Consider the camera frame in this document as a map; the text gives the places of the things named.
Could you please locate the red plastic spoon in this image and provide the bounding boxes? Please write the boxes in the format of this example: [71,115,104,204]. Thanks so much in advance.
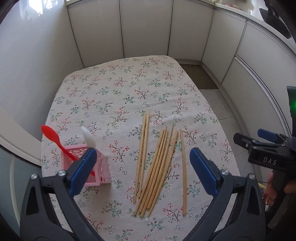
[41,124,96,177]

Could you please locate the white plastic spoon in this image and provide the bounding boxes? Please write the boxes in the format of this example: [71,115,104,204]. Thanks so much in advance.
[81,126,96,149]

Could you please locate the white kitchen cabinets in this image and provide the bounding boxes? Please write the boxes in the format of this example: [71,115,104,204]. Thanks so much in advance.
[66,1,295,137]

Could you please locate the person's right hand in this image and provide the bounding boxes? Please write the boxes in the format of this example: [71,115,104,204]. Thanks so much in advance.
[263,171,296,206]

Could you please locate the pink perforated utensil basket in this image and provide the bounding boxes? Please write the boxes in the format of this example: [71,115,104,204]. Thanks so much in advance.
[61,144,111,187]

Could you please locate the black wok pan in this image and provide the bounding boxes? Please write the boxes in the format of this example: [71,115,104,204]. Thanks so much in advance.
[259,0,292,39]

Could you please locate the floral tablecloth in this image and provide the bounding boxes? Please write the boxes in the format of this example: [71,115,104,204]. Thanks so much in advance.
[46,56,239,240]

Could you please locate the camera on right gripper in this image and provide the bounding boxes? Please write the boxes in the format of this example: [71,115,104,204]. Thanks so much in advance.
[287,86,296,131]

